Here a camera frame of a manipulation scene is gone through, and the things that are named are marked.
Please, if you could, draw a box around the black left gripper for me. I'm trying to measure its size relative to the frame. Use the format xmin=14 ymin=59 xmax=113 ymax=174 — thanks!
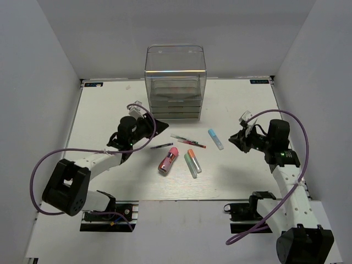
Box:
xmin=129 ymin=112 xmax=168 ymax=146

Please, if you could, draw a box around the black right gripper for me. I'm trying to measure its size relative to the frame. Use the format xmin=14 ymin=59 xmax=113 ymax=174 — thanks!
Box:
xmin=229 ymin=124 xmax=273 ymax=153

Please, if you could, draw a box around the pink glue stick tube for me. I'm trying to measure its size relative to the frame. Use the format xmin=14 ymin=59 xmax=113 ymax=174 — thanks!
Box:
xmin=158 ymin=147 xmax=179 ymax=174

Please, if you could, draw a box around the orange capped highlighter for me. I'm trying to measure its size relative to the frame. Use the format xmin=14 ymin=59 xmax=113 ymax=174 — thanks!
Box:
xmin=188 ymin=149 xmax=202 ymax=173

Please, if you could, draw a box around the clear organizer top lid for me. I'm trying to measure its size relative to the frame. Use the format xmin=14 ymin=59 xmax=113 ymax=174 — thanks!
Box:
xmin=144 ymin=44 xmax=207 ymax=79

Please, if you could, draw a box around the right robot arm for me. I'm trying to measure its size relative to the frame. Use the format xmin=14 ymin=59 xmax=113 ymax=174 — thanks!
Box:
xmin=229 ymin=119 xmax=334 ymax=263

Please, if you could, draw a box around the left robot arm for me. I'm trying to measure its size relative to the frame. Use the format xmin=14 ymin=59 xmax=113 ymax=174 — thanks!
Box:
xmin=42 ymin=114 xmax=169 ymax=219

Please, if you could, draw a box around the purple pen refill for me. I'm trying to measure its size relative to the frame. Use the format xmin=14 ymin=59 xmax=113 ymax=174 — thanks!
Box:
xmin=150 ymin=142 xmax=174 ymax=149

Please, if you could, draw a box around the blue capped highlighter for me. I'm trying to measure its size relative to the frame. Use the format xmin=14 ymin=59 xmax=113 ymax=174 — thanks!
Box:
xmin=208 ymin=129 xmax=224 ymax=150

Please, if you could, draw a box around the green clear pen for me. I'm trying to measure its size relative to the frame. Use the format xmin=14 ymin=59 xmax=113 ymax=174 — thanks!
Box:
xmin=170 ymin=134 xmax=198 ymax=144

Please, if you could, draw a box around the red clear pen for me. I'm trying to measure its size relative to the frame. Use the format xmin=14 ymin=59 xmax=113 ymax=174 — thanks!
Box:
xmin=178 ymin=140 xmax=206 ymax=149

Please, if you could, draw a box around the green capped highlighter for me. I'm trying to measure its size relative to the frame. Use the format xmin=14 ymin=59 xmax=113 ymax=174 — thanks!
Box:
xmin=184 ymin=153 xmax=197 ymax=179

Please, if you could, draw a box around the clear acrylic drawer organizer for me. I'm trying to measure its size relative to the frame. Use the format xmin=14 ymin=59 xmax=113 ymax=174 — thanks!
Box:
xmin=144 ymin=44 xmax=207 ymax=121

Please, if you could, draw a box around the right corner blue label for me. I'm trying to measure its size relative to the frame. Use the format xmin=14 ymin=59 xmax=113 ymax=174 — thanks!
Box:
xmin=250 ymin=79 xmax=270 ymax=84

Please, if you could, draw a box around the corner blue label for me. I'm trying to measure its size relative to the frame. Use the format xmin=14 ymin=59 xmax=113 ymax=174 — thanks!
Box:
xmin=84 ymin=82 xmax=103 ymax=87
xmin=250 ymin=79 xmax=270 ymax=84

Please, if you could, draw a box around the left corner blue label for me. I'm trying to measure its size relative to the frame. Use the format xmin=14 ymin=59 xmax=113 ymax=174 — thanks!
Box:
xmin=84 ymin=82 xmax=103 ymax=87

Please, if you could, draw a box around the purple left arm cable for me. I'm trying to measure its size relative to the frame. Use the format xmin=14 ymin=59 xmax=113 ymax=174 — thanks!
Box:
xmin=29 ymin=103 xmax=157 ymax=232

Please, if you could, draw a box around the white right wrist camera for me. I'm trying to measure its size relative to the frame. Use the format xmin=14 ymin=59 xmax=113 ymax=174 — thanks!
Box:
xmin=239 ymin=111 xmax=252 ymax=128

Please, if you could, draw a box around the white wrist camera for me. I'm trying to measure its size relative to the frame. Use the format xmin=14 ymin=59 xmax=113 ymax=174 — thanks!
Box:
xmin=127 ymin=101 xmax=142 ymax=119
xmin=239 ymin=111 xmax=252 ymax=128

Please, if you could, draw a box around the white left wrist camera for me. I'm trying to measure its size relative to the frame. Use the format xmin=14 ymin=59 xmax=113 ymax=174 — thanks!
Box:
xmin=127 ymin=101 xmax=142 ymax=119

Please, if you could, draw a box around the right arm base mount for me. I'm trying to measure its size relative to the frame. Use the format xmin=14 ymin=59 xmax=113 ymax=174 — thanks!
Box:
xmin=223 ymin=191 xmax=276 ymax=234

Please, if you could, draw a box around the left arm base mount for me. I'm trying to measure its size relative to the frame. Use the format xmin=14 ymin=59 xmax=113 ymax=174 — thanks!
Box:
xmin=80 ymin=201 xmax=139 ymax=233

